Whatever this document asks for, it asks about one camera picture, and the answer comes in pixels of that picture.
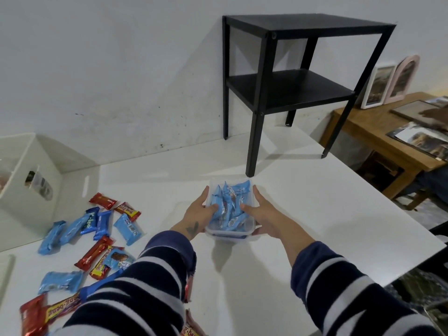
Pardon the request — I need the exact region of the black metal shelf rack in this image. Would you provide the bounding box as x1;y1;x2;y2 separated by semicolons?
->
222;13;397;178

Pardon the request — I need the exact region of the dark grey chair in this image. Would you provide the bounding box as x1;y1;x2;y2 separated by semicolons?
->
418;168;448;204

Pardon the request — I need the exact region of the white perforated basket lid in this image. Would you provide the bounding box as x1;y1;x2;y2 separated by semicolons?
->
0;254;16;301

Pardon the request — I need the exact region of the person's right forearm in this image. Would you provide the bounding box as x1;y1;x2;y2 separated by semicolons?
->
276;227;441;336

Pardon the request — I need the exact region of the pile of snack bars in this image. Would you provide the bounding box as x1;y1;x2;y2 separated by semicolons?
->
19;192;207;336

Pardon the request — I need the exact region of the person's right hand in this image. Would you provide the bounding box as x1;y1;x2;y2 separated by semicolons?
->
240;185;291;239

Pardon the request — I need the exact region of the pink arched picture frame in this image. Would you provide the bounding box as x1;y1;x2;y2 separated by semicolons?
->
384;55;420;105

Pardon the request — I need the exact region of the white perforated storage basket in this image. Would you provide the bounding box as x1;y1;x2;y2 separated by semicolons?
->
0;133;64;252

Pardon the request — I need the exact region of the black bordered photo print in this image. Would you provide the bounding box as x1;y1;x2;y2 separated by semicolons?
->
386;121;448;162

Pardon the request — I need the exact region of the clear tub of blue wafers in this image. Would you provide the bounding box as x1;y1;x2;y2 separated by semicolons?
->
204;177;257;242

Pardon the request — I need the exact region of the brown framed picture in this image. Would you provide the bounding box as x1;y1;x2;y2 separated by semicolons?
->
390;99;444;127

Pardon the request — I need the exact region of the white picture frame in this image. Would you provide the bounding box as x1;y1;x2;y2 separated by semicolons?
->
360;63;398;110

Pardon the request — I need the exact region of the person's left forearm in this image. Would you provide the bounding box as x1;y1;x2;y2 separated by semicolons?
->
49;224;197;336

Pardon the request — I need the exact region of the grey patterned floor mat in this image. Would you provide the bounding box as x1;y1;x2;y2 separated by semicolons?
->
385;267;448;326

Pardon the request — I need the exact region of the wooden side table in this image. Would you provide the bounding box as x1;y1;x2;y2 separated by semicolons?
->
319;91;448;200

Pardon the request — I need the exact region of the person's left hand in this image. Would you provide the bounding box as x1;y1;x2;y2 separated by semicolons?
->
170;185;219;240

